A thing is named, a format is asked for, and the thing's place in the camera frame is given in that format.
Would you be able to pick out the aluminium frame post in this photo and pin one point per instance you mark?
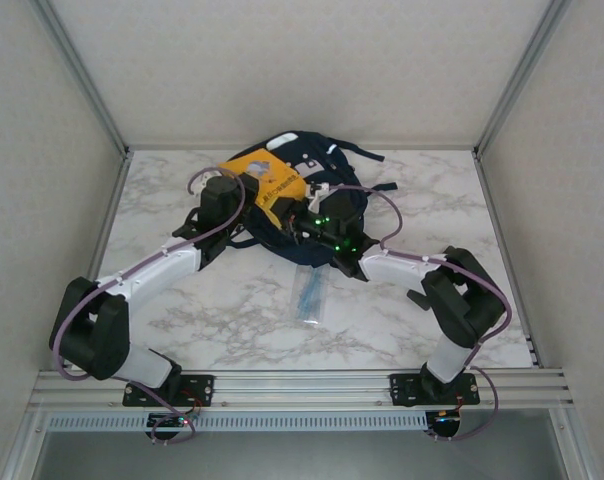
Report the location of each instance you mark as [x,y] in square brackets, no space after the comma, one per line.
[82,75]
[520,75]

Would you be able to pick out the yellow illustrated book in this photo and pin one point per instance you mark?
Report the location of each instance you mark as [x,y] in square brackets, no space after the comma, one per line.
[277,185]

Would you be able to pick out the aluminium table side rail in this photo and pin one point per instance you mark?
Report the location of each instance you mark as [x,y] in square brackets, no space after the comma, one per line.
[492,200]
[113,200]

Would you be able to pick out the navy blue backpack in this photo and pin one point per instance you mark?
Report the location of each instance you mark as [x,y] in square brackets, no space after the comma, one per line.
[342,165]

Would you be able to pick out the black controller board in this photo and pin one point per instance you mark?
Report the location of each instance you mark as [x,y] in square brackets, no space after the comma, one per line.
[444,425]
[167,422]

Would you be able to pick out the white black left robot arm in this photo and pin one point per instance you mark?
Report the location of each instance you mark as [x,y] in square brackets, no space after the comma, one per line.
[152,275]

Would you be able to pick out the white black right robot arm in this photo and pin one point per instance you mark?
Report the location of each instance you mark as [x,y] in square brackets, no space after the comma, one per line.
[397,270]

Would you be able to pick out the clear pouch with blue pens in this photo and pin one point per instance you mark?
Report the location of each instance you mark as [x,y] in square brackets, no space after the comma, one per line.
[309,300]

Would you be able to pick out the aluminium mounting rail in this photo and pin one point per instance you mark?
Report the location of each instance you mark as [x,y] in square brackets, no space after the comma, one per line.
[302,390]

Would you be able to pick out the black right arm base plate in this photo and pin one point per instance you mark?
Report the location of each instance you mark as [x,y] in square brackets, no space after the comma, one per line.
[404,387]

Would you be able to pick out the aluminium lower frame bar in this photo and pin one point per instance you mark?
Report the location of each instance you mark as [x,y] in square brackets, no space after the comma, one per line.
[26,445]
[576,445]

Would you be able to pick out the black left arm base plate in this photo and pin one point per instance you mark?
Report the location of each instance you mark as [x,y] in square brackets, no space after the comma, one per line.
[197,387]

